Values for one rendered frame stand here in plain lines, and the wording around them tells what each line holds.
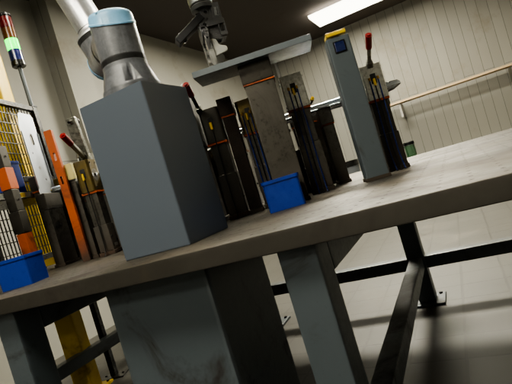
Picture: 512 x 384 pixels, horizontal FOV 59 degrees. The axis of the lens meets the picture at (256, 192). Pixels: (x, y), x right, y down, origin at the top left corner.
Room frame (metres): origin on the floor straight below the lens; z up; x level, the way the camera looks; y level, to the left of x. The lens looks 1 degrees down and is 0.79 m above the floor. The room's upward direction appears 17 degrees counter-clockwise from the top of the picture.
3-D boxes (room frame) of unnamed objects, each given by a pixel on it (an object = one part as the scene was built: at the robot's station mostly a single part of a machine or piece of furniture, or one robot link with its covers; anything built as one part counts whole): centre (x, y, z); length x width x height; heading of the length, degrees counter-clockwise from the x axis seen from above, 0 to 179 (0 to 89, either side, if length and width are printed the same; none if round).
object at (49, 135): (1.68, 0.67, 0.95); 0.03 x 0.01 x 0.50; 84
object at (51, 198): (1.86, 0.81, 0.85); 0.12 x 0.03 x 0.30; 174
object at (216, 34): (1.45, -0.01, 1.32); 0.09 x 0.08 x 0.12; 99
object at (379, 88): (1.54, -0.48, 0.88); 0.12 x 0.07 x 0.36; 174
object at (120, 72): (1.19, 0.23, 1.15); 0.15 x 0.15 x 0.10
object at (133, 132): (1.19, 0.23, 0.90); 0.20 x 0.20 x 0.40; 66
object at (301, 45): (1.42, -0.11, 1.16); 0.37 x 0.14 x 0.02; 84
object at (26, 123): (1.86, 0.81, 1.17); 0.12 x 0.01 x 0.34; 174
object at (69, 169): (1.71, 0.64, 0.88); 0.04 x 0.04 x 0.37; 84
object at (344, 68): (1.39, -0.37, 0.92); 0.08 x 0.08 x 0.44; 84
